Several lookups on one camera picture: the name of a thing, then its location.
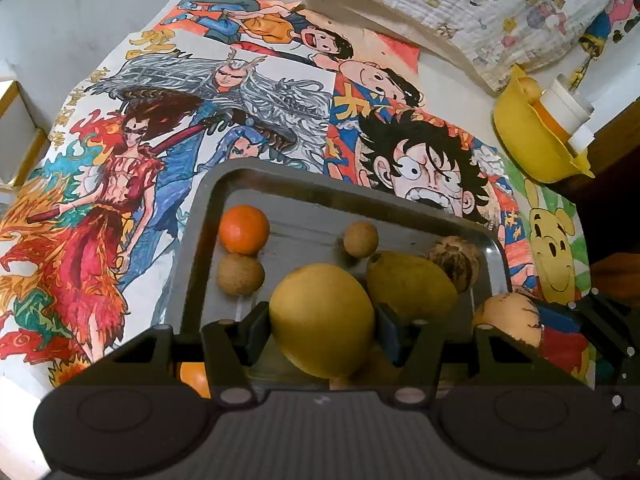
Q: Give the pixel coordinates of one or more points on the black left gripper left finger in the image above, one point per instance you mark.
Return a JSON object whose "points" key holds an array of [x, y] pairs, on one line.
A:
{"points": [[230, 348]]}

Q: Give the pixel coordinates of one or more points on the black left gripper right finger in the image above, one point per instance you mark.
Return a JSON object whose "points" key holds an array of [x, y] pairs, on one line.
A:
{"points": [[416, 348]]}

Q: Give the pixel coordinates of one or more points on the elongated yellow-green pear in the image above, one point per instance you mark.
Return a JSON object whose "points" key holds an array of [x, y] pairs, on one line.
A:
{"points": [[413, 287]]}

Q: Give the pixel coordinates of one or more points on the small brown kiwi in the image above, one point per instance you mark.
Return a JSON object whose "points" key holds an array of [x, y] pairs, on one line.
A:
{"points": [[239, 275]]}

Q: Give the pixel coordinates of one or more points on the round yellow pear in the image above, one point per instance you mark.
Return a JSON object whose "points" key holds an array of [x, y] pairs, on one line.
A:
{"points": [[322, 320]]}

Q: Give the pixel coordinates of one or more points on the striped pepino melon front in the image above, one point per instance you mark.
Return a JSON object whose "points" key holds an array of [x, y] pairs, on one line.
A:
{"points": [[459, 259]]}

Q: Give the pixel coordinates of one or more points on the striped pepino melon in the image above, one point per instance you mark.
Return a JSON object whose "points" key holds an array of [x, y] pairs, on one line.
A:
{"points": [[459, 259], [513, 314]]}

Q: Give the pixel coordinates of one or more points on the striped pepino melon back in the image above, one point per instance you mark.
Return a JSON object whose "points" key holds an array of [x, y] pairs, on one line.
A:
{"points": [[513, 314]]}

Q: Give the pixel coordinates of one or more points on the small orange tangerine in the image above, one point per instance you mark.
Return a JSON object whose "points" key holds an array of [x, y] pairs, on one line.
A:
{"points": [[244, 230]]}

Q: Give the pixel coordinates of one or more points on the orange tangerine near edge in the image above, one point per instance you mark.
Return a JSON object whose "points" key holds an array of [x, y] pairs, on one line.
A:
{"points": [[194, 375]]}

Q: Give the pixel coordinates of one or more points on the metal baking tray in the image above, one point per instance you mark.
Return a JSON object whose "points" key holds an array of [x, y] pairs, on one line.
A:
{"points": [[308, 214]]}

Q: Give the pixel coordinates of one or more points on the small brown round fruit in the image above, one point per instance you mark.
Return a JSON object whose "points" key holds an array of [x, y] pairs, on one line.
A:
{"points": [[360, 239]]}

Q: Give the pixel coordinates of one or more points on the colourful anime poster mat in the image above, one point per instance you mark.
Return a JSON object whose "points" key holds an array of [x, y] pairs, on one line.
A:
{"points": [[93, 236]]}

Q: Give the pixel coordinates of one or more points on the yellow plastic bowl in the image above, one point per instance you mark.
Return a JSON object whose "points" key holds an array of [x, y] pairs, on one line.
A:
{"points": [[529, 142]]}

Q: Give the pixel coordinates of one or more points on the white plastic cup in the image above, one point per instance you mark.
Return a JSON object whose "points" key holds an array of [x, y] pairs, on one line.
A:
{"points": [[566, 113]]}

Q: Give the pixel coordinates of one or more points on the white box gold trim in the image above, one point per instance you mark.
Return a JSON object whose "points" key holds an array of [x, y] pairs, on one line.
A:
{"points": [[21, 140]]}

